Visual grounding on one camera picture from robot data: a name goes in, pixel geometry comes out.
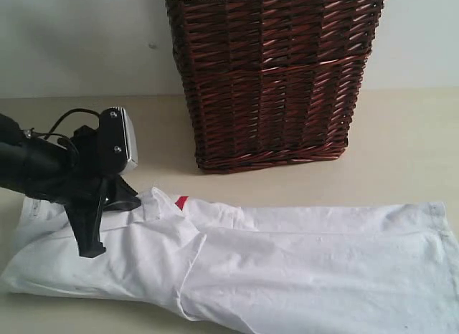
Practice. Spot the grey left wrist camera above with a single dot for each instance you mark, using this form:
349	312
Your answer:
116	142

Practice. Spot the dark red wicker basket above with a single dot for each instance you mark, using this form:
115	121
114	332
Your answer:
271	82

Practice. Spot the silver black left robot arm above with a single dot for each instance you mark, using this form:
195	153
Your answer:
24	158

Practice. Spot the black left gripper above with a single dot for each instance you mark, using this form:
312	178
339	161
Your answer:
85	185

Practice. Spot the white t-shirt red logo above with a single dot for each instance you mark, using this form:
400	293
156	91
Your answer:
384	269

